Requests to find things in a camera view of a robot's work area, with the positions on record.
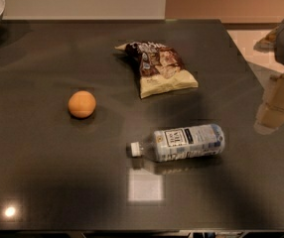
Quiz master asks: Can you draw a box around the blue label plastic bottle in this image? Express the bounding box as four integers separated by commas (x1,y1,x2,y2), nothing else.
129,124,225,163

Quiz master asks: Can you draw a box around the brown and cream chip bag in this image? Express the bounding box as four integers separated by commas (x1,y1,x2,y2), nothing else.
116,42,199,98

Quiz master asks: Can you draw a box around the orange fruit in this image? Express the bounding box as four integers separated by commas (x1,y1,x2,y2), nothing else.
68,90,96,119

